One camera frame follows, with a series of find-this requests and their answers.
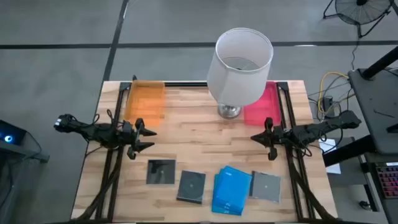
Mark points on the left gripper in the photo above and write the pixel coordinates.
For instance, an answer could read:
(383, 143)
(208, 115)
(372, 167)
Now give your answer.
(129, 133)

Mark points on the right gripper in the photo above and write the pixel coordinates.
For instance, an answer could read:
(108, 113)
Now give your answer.
(281, 135)

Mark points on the orange translucent plastic bin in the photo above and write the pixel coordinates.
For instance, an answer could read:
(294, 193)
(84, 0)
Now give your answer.
(144, 102)

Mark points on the clear jewel case black tray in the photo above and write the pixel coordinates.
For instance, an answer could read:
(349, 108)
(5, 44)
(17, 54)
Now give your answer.
(161, 171)

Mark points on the clear jewel disc case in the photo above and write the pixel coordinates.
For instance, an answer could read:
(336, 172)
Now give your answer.
(191, 186)

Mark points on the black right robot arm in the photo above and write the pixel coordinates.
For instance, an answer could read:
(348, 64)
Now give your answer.
(326, 126)

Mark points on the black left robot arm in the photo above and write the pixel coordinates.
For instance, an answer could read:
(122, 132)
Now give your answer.
(93, 130)

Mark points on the grey jewel case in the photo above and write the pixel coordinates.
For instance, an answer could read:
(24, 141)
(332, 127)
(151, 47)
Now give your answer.
(265, 186)

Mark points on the pink translucent plastic bin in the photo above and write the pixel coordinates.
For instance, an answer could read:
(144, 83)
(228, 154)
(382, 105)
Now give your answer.
(262, 110)

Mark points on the black power strip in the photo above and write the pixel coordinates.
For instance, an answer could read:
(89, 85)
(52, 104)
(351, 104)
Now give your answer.
(328, 104)

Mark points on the white shade silver table lamp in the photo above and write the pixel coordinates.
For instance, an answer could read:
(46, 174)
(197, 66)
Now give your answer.
(239, 77)

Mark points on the black desk leg beam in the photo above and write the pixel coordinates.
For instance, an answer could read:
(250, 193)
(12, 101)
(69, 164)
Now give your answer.
(348, 152)

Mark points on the black desk top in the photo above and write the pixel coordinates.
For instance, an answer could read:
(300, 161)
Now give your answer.
(379, 118)

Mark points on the grey desk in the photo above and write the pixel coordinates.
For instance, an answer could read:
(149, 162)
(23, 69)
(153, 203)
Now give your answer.
(370, 186)

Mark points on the black computer mouse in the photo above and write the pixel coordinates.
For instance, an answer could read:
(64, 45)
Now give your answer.
(364, 205)

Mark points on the backlit keyboard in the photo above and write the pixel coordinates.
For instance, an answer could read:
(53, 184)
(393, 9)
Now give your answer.
(388, 182)

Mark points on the computer case blue light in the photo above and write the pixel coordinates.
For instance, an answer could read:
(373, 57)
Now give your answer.
(12, 133)

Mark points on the black diagonal stand pole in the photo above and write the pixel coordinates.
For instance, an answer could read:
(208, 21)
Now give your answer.
(382, 62)

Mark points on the black floor fan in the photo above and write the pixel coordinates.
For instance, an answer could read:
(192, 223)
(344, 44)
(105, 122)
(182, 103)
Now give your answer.
(362, 12)

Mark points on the black aluminium table frame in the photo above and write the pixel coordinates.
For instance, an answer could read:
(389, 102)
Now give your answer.
(186, 84)

